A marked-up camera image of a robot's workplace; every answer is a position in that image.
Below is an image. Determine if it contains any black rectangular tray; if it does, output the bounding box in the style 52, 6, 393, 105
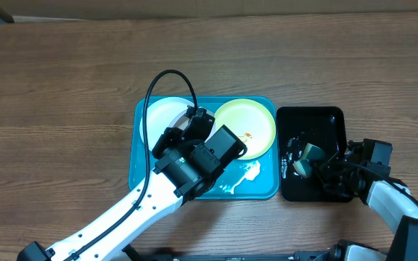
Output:
276, 107, 352, 203

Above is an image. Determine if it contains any green rimmed plate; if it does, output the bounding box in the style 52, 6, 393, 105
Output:
215, 99, 276, 160

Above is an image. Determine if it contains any white foam spill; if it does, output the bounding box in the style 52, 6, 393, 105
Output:
219, 160, 261, 194

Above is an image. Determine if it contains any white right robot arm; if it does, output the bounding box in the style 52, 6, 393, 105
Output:
303, 139, 418, 260

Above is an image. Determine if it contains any teal plastic tray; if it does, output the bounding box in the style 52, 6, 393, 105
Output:
128, 96, 279, 200

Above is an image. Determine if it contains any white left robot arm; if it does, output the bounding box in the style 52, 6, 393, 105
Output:
17, 106, 224, 260

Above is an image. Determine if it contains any white plate with ketchup streak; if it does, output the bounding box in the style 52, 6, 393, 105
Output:
147, 97, 194, 150

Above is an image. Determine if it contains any white plate with red smears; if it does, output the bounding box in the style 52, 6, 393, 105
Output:
169, 107, 216, 141

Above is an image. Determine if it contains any green yellow sponge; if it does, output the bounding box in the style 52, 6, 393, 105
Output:
292, 143, 325, 178

